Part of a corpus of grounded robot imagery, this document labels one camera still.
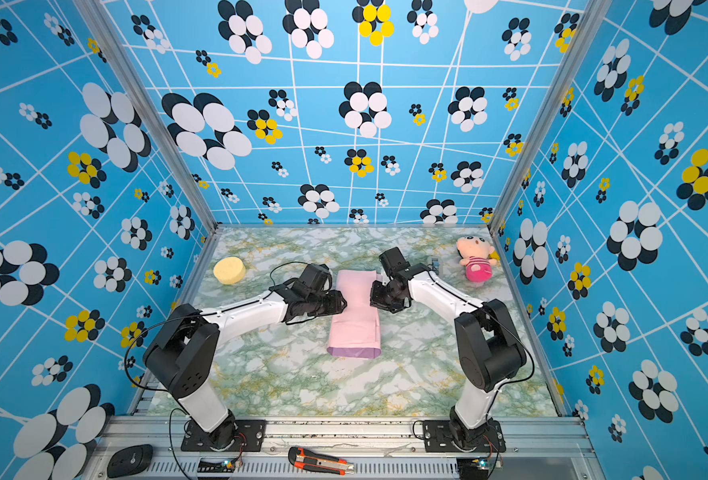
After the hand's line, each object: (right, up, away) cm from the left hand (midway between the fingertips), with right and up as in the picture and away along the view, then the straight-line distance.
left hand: (345, 304), depth 90 cm
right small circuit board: (+34, -35, -20) cm, 53 cm away
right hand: (+9, 0, +1) cm, 9 cm away
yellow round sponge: (-41, +9, +12) cm, 44 cm away
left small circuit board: (-27, -35, -20) cm, 49 cm away
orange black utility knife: (-7, -33, -21) cm, 40 cm away
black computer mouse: (-49, -33, -22) cm, 63 cm away
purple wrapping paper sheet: (+3, -6, -6) cm, 9 cm away
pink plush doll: (+45, +16, +14) cm, 50 cm away
